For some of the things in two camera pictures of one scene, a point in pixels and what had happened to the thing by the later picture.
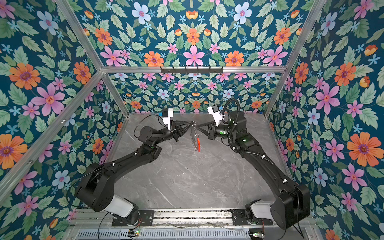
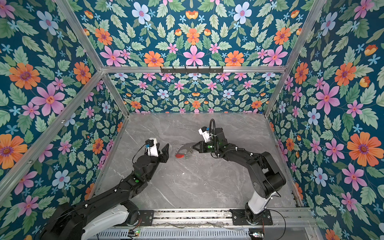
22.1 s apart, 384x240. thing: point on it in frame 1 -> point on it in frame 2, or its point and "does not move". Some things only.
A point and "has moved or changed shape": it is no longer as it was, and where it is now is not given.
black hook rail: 192,70 does not move
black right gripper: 212,133 -> 202,147
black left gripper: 175,131 -> 164,156
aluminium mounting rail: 172,218 does not move
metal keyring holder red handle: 198,144 has moved or changed shape
